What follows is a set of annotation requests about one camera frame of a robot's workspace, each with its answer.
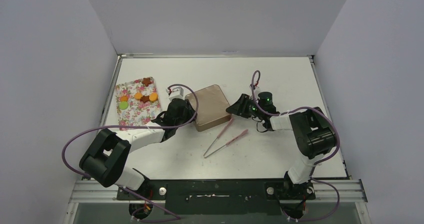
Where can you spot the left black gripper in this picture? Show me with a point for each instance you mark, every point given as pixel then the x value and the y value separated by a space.
pixel 191 112

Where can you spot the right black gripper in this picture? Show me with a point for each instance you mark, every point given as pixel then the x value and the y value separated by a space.
pixel 244 105

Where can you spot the pink cat paw tongs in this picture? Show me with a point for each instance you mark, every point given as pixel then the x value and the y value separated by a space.
pixel 226 136

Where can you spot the brown box lid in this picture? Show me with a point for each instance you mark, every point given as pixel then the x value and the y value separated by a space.
pixel 212 101

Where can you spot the brown square cookie box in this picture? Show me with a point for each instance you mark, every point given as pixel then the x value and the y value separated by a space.
pixel 205 122

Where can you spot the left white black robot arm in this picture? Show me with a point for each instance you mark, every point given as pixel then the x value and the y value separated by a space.
pixel 106 158

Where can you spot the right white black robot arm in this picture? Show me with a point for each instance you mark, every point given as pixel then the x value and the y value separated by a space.
pixel 314 135

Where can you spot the orange round cookie right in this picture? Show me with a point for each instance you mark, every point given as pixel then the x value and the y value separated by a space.
pixel 153 97

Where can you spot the brown star cookie centre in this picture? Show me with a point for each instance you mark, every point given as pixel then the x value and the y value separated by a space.
pixel 145 99

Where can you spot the brown star cookie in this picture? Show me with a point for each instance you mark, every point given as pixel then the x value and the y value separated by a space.
pixel 146 81
pixel 145 99

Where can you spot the floral cookie tray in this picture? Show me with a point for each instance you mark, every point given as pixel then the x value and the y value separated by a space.
pixel 137 113

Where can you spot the orange flower cookie tray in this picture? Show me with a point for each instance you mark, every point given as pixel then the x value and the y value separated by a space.
pixel 138 96

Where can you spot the green round cookie left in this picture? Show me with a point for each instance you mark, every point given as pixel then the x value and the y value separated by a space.
pixel 123 105

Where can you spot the orange cookie far left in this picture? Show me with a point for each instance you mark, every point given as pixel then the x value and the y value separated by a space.
pixel 123 99

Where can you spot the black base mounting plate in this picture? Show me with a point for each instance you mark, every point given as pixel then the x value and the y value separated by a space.
pixel 228 196

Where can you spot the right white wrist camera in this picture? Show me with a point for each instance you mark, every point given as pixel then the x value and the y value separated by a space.
pixel 256 91

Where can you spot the aluminium frame rail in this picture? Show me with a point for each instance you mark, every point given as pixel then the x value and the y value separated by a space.
pixel 350 191

